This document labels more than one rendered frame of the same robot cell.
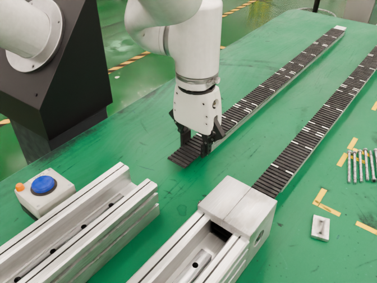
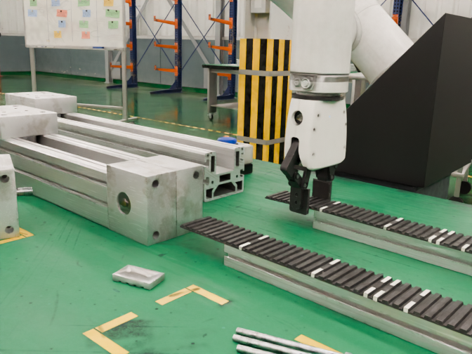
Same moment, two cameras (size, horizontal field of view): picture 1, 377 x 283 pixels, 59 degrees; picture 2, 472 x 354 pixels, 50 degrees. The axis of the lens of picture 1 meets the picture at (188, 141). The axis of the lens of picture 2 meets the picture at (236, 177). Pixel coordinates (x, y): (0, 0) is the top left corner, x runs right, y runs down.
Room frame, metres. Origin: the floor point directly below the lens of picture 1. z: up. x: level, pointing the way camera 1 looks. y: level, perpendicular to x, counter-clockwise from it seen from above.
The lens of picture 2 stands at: (0.53, -0.76, 1.04)
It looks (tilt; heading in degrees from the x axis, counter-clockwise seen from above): 14 degrees down; 94
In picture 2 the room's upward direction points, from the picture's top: 2 degrees clockwise
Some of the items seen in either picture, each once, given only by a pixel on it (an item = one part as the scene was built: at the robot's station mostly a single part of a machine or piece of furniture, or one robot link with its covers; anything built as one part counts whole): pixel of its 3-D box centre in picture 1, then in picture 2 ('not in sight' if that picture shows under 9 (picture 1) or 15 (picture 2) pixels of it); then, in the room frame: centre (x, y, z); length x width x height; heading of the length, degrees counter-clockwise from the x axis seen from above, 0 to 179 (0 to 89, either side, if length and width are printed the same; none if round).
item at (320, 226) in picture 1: (320, 228); (138, 277); (0.39, -0.25, 0.78); 0.05 x 0.03 x 0.01; 159
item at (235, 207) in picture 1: (229, 217); (161, 195); (0.38, -0.07, 0.83); 0.12 x 0.09 x 0.10; 52
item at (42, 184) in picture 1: (43, 185); (227, 142); (0.44, 0.27, 0.84); 0.04 x 0.04 x 0.02
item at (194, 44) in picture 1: (195, 35); (323, 24); (0.60, -0.01, 1.07); 0.09 x 0.08 x 0.13; 69
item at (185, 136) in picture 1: (181, 131); (326, 182); (0.62, 0.02, 0.83); 0.03 x 0.03 x 0.07; 52
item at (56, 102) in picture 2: not in sight; (41, 107); (-0.06, 0.50, 0.87); 0.16 x 0.11 x 0.07; 142
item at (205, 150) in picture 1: (210, 145); (295, 192); (0.57, -0.05, 0.83); 0.03 x 0.03 x 0.07; 52
